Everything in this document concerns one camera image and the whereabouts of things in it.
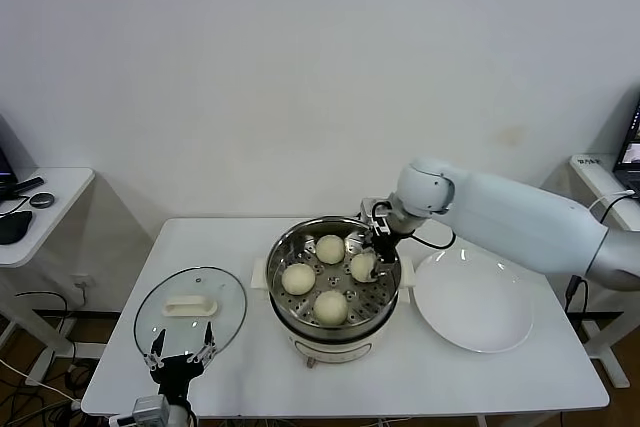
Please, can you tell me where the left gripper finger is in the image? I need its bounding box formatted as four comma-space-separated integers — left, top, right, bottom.
144, 329, 167, 371
187, 322, 218, 366

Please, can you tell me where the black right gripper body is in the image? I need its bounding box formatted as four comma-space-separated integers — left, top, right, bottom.
368, 229, 400, 264

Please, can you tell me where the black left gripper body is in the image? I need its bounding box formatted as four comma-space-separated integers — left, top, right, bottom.
149, 354, 206, 401

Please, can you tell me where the white steamed baozi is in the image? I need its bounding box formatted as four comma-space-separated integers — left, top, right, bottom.
280, 262, 317, 297
313, 290, 350, 327
348, 252, 379, 283
315, 234, 346, 266

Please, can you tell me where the glass lid with cream handle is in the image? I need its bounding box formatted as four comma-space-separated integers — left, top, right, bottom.
133, 266, 249, 368

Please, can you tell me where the stainless steel steamer basket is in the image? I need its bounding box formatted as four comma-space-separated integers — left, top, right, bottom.
251, 216, 416, 343

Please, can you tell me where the cream electric cooker base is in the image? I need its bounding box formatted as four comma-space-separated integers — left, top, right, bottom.
269, 296, 400, 369

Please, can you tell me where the white round plate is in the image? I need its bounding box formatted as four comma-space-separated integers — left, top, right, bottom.
413, 248, 535, 354

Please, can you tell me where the white desk with monitor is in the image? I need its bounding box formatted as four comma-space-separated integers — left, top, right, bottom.
0, 166, 96, 388

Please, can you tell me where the black computer mouse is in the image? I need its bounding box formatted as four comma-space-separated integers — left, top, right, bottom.
0, 210, 35, 246

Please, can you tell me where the black remote control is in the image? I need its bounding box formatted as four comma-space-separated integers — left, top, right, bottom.
9, 176, 46, 198

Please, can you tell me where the dark computer monitor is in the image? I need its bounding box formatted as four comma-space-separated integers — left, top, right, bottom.
0, 114, 22, 200

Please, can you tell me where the open laptop with lit screen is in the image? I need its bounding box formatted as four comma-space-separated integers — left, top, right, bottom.
613, 91, 640, 193

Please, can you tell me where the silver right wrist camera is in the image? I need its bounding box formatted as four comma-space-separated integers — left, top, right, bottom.
360, 198, 392, 236

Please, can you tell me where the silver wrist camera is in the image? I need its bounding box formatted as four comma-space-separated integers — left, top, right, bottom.
360, 198, 392, 236
132, 395, 170, 426

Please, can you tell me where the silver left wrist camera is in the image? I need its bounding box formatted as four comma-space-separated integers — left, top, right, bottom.
132, 395, 170, 426

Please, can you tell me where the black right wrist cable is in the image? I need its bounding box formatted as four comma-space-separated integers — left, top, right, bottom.
409, 229, 457, 249

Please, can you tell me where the black cable coil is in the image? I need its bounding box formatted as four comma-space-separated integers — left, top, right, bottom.
63, 364, 94, 392

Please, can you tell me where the white floor cable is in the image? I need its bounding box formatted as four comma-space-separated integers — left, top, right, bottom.
0, 359, 84, 406

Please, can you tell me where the black looped floor cable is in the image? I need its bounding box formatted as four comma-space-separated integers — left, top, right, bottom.
13, 290, 71, 329

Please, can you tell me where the black cable with adapter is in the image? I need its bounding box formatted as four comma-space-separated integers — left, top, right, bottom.
564, 191, 637, 313

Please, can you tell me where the white charging cable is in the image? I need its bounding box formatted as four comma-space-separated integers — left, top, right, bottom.
587, 189, 637, 213

